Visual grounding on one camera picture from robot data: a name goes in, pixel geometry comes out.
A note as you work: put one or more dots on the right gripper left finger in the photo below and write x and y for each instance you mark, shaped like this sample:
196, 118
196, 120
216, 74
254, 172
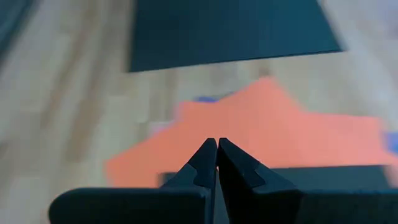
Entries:
140, 205

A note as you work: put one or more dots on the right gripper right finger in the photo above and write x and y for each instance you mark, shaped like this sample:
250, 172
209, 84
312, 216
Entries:
264, 205

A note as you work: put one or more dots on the orange paper sheet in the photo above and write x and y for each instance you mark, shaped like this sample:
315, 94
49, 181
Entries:
188, 110
267, 93

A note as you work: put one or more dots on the black paper sheet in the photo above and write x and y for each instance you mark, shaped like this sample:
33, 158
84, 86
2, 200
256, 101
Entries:
233, 31

